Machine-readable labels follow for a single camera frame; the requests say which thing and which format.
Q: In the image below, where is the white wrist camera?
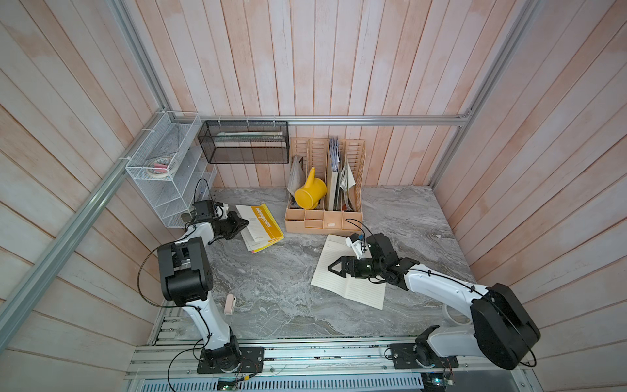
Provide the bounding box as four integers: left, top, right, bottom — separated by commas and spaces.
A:
346, 233, 368, 260
213, 202, 229, 220

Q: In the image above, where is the cream notebook orange cover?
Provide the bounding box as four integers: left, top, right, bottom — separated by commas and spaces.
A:
242, 216, 284, 253
236, 204, 282, 245

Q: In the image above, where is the aluminium frame rail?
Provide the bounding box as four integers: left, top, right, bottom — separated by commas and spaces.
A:
199, 114, 470, 127

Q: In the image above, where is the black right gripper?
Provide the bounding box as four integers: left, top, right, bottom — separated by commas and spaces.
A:
328, 256, 385, 278

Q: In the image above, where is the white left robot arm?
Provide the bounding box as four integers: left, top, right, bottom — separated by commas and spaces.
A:
157, 200, 249, 372

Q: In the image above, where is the black mesh wall basket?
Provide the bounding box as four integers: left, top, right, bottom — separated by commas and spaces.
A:
197, 120, 290, 164

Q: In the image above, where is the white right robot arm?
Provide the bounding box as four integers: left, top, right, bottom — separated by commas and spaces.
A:
328, 234, 541, 371

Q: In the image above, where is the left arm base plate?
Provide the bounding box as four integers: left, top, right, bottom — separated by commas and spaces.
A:
197, 346, 265, 376

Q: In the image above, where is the peach plastic desk organizer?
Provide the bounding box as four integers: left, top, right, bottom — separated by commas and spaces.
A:
285, 137, 366, 236

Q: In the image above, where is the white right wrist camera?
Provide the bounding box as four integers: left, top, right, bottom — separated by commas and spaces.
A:
346, 233, 368, 260

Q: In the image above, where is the yellow plastic watering can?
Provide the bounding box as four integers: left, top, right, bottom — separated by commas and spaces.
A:
294, 168, 328, 210

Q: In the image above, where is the white wire wall shelf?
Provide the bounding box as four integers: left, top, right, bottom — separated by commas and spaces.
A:
127, 111, 217, 229

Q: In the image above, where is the tape roll on shelf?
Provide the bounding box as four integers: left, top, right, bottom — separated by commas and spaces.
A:
146, 156, 178, 179

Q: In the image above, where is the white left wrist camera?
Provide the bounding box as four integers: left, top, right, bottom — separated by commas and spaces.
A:
213, 202, 229, 220

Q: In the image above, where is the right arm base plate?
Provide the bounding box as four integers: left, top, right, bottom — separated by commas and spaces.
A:
386, 343, 459, 370

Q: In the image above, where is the illustrated book in organizer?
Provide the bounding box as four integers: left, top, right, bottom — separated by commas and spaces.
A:
340, 160, 356, 212

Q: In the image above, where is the cream lined notebook with holes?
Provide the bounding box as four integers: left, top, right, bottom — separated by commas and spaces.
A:
311, 235, 386, 310

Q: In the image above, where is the grey-green book in organizer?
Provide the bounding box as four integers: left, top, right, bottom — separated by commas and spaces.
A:
327, 137, 341, 211

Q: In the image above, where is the grey folder in organizer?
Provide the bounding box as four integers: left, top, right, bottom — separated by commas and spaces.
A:
287, 155, 306, 196

